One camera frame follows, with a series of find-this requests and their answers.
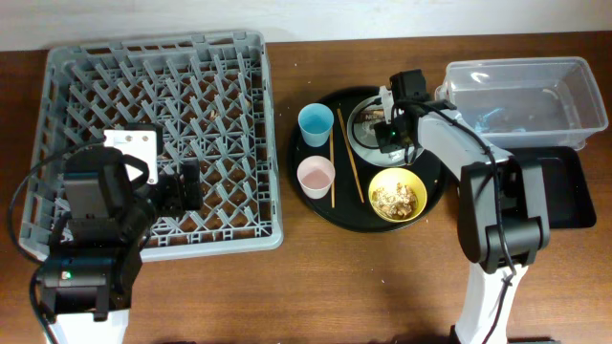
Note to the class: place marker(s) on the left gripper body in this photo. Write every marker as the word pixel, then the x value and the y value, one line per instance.
pixel 165 195

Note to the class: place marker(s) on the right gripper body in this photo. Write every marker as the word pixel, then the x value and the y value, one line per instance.
pixel 388 137

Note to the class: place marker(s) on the grey round plate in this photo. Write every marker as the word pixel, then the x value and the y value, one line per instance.
pixel 362 138

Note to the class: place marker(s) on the wooden chopstick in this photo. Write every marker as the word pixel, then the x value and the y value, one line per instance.
pixel 350 154
pixel 332 161

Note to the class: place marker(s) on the blue plastic cup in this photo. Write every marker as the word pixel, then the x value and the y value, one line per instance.
pixel 315 122

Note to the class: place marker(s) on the yellow bowl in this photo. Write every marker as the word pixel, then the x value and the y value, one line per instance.
pixel 389 177

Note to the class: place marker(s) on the food scraps and rice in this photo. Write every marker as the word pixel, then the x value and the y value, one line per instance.
pixel 396 203

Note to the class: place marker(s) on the pink plastic cup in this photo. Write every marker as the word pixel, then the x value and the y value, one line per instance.
pixel 314 176

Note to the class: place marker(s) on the gold snack wrapper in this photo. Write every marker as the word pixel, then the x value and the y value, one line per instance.
pixel 369 115

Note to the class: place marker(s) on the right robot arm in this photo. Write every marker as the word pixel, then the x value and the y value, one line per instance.
pixel 503 219

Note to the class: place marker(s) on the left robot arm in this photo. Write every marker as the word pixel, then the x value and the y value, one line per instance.
pixel 82 293

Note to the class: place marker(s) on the grey dishwasher rack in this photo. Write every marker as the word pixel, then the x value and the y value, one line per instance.
pixel 212 96

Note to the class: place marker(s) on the clear plastic bin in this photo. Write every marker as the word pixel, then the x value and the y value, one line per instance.
pixel 527 102

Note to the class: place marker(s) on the black rectangular tray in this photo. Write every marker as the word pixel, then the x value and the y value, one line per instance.
pixel 568 199

